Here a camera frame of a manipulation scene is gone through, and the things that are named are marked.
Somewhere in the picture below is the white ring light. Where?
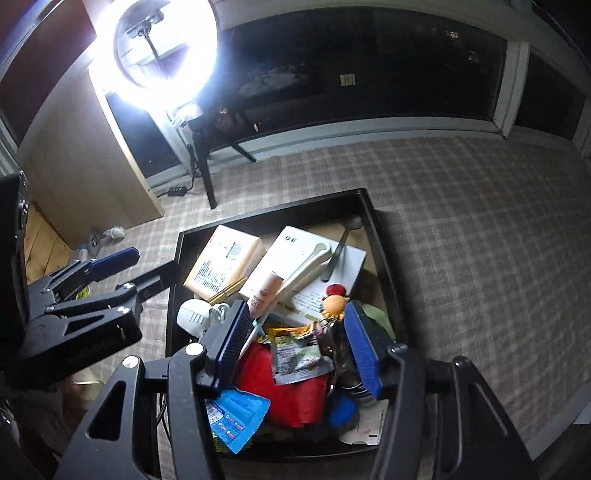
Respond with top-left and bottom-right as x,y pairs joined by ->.
85,0 -> 220,112

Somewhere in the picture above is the white cardboard box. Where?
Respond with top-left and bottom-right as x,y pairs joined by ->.
240,225 -> 368,324

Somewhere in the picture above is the red pouch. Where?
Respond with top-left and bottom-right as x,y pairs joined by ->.
233,344 -> 331,428

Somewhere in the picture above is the black tripod stand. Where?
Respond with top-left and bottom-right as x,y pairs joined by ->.
185,106 -> 258,210

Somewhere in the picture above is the black and white striped cloth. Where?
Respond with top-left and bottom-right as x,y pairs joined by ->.
339,369 -> 375,404

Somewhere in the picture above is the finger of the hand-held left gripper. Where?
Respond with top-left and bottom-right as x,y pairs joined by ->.
25,247 -> 140,305
18,260 -> 182,370

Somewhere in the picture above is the green pouch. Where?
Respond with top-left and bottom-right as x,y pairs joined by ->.
360,302 -> 397,342

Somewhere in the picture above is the black-handled spoon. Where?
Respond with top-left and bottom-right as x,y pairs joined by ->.
321,215 -> 365,283

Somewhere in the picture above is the plain wooden board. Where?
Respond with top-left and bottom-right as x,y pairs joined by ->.
16,69 -> 165,250

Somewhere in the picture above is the orange toy figure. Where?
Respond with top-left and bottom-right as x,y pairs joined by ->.
321,285 -> 349,321

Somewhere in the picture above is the blue ball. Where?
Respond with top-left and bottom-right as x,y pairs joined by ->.
329,396 -> 358,425

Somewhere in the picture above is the white charger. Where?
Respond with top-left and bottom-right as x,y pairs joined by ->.
177,298 -> 232,335

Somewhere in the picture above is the black storage container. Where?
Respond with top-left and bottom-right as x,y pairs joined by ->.
164,187 -> 409,462

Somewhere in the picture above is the grey-green snack packet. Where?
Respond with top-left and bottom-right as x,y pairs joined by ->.
269,325 -> 334,386

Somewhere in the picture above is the wooden slat panel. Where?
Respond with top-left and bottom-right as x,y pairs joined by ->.
23,203 -> 75,282

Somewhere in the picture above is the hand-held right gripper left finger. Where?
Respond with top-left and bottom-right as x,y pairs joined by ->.
53,299 -> 253,480

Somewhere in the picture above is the beige cosmetic tube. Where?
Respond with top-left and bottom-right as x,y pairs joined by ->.
247,271 -> 283,319

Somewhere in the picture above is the yellow-orange packet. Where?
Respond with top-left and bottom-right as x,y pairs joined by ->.
265,323 -> 319,344

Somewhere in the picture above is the blue packet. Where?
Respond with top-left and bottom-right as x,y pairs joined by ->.
205,389 -> 271,455

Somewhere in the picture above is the white paper sheet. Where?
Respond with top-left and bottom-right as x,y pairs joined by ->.
339,399 -> 391,446

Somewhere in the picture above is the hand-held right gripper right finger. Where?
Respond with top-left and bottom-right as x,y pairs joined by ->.
343,301 -> 539,480

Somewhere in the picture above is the white plastic shoehorn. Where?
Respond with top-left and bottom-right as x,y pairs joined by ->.
277,243 -> 333,301

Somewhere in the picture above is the brown cardboard box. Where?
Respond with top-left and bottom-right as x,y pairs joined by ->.
183,224 -> 264,303

